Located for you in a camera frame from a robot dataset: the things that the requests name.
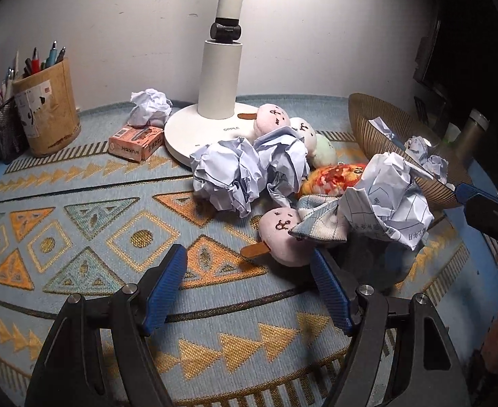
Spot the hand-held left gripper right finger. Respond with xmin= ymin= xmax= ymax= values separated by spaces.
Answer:
xmin=309 ymin=248 xmax=472 ymax=407

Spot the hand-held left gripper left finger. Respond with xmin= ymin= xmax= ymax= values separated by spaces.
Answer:
xmin=24 ymin=244 xmax=189 ymax=407

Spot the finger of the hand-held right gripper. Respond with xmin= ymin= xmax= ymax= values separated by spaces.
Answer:
xmin=455 ymin=182 xmax=498 ymax=247

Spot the brown ribbed glass bowl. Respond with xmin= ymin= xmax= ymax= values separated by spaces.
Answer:
xmin=348 ymin=92 xmax=474 ymax=209

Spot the tri-colour dango plush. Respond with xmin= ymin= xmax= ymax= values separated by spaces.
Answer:
xmin=237 ymin=102 xmax=343 ymax=168
xmin=241 ymin=208 xmax=347 ymax=268

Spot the large printed paper ball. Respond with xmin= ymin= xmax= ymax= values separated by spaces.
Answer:
xmin=342 ymin=151 xmax=435 ymax=251

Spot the blue plaid cloth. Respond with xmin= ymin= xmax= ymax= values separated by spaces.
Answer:
xmin=288 ymin=193 xmax=351 ymax=244

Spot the red orange plush packet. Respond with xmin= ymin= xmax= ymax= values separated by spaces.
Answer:
xmin=300 ymin=162 xmax=368 ymax=198

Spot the silver bottle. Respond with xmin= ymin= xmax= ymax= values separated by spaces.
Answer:
xmin=455 ymin=109 xmax=489 ymax=162

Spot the small crumpled paper ball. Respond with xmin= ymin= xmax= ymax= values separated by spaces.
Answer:
xmin=404 ymin=135 xmax=450 ymax=185

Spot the flat paper piece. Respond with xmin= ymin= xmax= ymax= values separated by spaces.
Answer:
xmin=368 ymin=117 xmax=406 ymax=145

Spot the patterned woven table mat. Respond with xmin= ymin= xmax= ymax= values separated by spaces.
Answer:
xmin=0 ymin=93 xmax=498 ymax=407

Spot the dark screen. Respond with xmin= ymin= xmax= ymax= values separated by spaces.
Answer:
xmin=412 ymin=8 xmax=487 ymax=94

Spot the small orange box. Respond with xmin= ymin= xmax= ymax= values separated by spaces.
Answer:
xmin=108 ymin=125 xmax=165 ymax=163

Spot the cork pen holder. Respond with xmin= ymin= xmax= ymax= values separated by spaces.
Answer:
xmin=12 ymin=57 xmax=82 ymax=157

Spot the white desk lamp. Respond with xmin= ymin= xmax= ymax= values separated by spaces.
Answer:
xmin=163 ymin=0 xmax=275 ymax=168

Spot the black mesh pen holder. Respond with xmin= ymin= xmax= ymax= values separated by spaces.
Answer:
xmin=0 ymin=93 xmax=29 ymax=164

